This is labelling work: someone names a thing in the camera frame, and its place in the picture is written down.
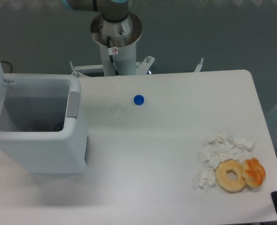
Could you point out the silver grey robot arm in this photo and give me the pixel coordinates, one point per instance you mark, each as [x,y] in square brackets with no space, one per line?
[111,10]

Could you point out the blue bottle cap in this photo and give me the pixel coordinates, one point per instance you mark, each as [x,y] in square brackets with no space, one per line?
[138,99]

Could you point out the clear bottle cap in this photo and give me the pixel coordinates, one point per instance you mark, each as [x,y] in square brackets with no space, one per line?
[116,109]

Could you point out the white trash can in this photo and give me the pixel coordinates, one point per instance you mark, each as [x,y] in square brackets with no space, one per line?
[42,125]

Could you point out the large crumpled white tissue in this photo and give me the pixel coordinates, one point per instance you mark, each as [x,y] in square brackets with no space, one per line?
[221,147]

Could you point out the small crumpled white tissue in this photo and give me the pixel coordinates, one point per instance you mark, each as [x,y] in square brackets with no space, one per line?
[206,180]

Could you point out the orange twisted bread roll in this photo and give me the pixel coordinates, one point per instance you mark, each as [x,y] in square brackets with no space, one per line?
[253,172]

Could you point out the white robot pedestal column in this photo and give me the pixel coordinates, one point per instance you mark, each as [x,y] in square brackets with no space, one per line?
[117,43]

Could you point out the plain ring donut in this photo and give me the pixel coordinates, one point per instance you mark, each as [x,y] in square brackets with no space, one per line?
[229,177]

